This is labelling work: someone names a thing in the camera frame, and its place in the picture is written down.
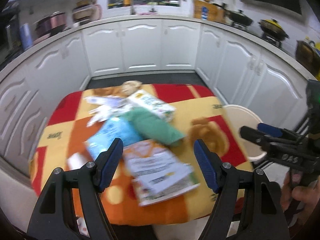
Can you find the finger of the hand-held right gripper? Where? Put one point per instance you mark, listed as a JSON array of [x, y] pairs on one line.
[[270, 129], [252, 133]]

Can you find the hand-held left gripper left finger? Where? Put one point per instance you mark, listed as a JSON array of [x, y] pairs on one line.
[[110, 165]]

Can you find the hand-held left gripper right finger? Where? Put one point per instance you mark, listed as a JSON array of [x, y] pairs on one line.
[[206, 167]]

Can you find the white plastic bin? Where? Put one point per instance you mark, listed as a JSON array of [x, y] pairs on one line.
[[240, 120]]

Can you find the light blue packet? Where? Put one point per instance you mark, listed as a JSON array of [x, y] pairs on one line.
[[112, 132]]

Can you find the white orange printed carton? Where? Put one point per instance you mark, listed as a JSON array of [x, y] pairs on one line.
[[160, 170]]

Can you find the white purple packet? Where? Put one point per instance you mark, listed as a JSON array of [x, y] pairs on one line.
[[105, 113]]

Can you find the green plastic bag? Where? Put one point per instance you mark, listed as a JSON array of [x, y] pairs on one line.
[[155, 126]]

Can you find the white carton with green print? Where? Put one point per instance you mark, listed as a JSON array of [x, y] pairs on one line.
[[150, 102]]

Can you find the person's right hand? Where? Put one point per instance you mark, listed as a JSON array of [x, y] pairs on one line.
[[305, 196]]

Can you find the printed red orange blanket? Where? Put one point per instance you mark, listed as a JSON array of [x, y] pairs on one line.
[[200, 110]]

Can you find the brown yellow kettle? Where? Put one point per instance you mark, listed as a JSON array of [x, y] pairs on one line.
[[306, 55]]

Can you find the black pot with yellow lid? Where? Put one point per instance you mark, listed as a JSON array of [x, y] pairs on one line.
[[272, 28]]

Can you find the black wok with lid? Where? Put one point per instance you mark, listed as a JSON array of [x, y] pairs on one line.
[[240, 18]]

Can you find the white kitchen cabinets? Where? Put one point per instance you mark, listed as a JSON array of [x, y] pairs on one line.
[[142, 47]]

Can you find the pink cooking pot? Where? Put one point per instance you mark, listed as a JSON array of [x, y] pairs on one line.
[[51, 25]]

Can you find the blue plastic container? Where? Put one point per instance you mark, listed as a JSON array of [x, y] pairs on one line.
[[26, 36]]

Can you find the stacked beige pots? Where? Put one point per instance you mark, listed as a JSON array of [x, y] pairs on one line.
[[86, 10]]

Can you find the orange bottle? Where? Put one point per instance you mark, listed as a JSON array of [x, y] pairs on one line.
[[127, 0]]

